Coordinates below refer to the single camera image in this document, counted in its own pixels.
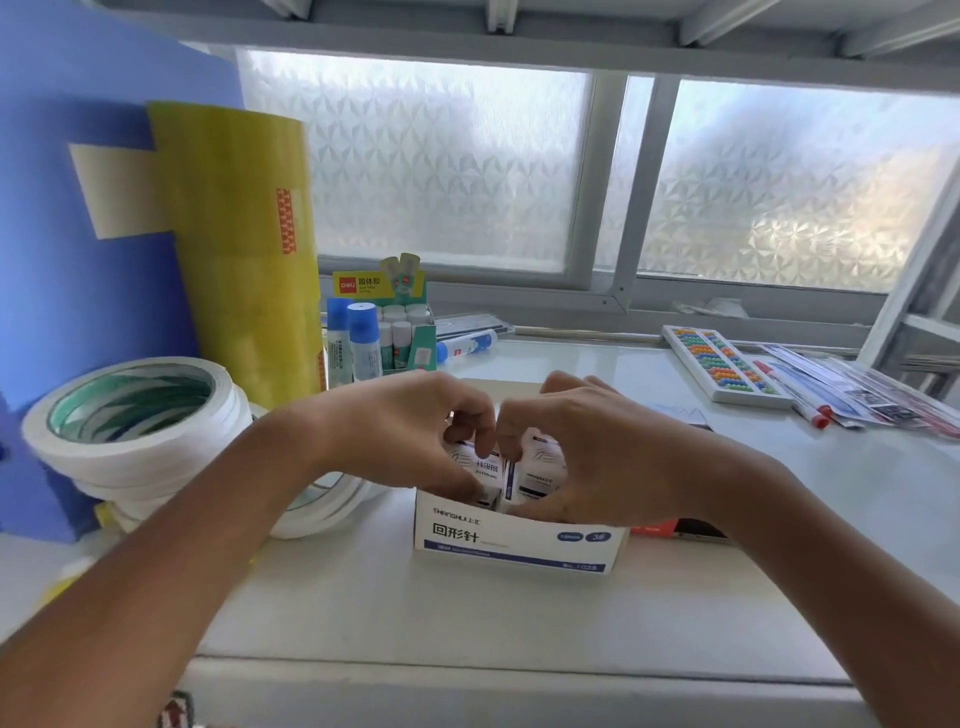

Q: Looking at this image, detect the stack of white tape rolls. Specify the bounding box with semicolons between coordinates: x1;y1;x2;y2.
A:
21;356;391;541

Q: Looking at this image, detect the person's left hand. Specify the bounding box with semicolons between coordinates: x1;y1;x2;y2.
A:
298;372;499;506

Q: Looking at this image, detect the packed rulers bundle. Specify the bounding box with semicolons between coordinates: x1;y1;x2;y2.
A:
435;312;516;341

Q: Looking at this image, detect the blue capped glue bottle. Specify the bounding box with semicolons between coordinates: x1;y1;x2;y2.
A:
326;297;355;390
346;302;384;383

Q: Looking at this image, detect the pile of clear stationery packets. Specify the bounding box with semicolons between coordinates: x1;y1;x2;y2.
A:
760;342;960;441

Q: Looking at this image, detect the person's right forearm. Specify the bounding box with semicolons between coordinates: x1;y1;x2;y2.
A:
705;442;960;728

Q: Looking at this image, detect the blue foam board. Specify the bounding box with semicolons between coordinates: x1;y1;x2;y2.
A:
0;0;246;546

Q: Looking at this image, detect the clear plastic packet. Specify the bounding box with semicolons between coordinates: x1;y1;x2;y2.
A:
649;403;715;432

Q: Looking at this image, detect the group of white glue sticks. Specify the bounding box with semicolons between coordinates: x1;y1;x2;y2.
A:
375;302;433;370

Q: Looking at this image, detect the person's left forearm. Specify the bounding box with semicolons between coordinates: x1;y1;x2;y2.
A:
0;405;335;728

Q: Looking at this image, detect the small white paper clip box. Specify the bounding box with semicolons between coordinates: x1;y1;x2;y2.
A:
510;429;568;502
442;438;506;508

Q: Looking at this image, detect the green yellow glue stick tray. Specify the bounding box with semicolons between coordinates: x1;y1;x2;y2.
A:
332;253;439;374

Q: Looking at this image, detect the tall yellow tape roll stack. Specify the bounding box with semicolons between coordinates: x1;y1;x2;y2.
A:
146;101;328;412

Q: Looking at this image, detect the frosted sliding window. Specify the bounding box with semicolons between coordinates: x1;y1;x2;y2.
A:
225;45;960;335

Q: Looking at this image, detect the red and black flat pack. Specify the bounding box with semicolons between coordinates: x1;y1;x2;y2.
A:
630;517;733;546

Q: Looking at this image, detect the person's right hand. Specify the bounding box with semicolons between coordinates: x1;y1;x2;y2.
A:
495;370;723;531

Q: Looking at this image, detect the white metal rack frame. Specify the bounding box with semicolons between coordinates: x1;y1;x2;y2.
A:
857;161;960;402

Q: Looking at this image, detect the red capped white marker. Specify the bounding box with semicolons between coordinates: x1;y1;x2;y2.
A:
753;360;833;431

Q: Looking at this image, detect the white blue glue pen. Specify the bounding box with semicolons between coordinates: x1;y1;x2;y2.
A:
435;328;500;366

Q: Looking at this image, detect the white cardboard display carton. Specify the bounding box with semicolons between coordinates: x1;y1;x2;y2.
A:
412;378;630;576

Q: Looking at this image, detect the white abacus with colourful beads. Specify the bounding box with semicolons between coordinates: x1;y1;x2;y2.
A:
661;324;795;411

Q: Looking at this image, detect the beige tape strip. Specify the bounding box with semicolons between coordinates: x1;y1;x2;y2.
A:
69;142;171;241

